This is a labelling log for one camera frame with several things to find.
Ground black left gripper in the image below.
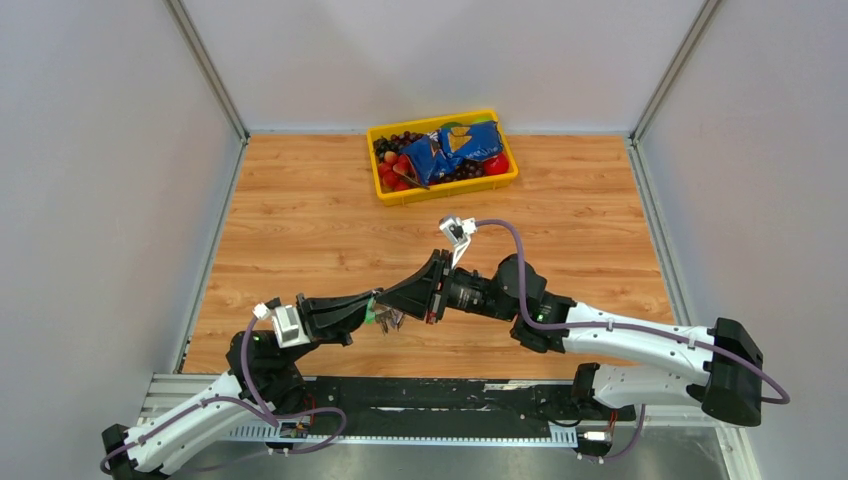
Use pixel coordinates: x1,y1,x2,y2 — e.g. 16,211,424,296
277,289,380,367

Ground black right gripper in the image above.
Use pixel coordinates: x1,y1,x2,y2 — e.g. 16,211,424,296
377,249,518,324

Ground large metal keyring with keys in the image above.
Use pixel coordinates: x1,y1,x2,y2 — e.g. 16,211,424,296
375,308,406,335

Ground green tagged key bunch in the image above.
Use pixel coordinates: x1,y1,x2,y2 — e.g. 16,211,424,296
364,299,377,325

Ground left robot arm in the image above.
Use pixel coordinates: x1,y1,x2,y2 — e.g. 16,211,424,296
99,289,382,479

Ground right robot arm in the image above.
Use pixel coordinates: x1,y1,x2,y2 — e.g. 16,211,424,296
376,250,764,427

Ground red strawberries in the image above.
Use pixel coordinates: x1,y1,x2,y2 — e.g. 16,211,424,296
377,150,418,192

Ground yellow plastic bin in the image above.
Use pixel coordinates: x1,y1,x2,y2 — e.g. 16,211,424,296
366,110,519,206

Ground blue snack bag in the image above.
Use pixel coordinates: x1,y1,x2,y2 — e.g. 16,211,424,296
400,120,506,186

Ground red tomato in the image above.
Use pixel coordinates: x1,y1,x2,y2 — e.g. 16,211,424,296
482,152,510,176

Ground dark grape bunch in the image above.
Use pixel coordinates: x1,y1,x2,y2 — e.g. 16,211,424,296
372,131,424,158

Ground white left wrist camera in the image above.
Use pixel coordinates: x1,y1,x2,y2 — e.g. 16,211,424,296
252,299,312,349

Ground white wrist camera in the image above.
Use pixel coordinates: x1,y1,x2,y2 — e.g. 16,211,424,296
439,215,477,269
252,299,312,349

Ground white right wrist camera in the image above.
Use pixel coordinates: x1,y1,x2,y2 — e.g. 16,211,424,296
439,215,477,269

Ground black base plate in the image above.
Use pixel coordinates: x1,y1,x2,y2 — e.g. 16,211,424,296
260,376,636,439

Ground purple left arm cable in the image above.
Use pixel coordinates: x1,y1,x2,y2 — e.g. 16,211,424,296
99,314,348,475

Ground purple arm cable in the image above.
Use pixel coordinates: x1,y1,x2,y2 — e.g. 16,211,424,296
473,219,792,464
99,314,348,475

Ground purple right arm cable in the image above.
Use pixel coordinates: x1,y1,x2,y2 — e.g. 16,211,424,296
473,219,792,464

